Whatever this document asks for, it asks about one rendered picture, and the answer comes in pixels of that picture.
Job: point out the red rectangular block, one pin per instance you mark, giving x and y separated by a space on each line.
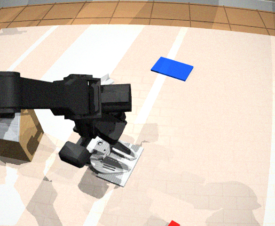
172 223

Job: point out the blue flat rectangular plate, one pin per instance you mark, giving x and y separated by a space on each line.
172 68

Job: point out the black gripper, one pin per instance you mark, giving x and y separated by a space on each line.
76 154

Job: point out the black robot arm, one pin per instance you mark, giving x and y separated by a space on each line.
77 96

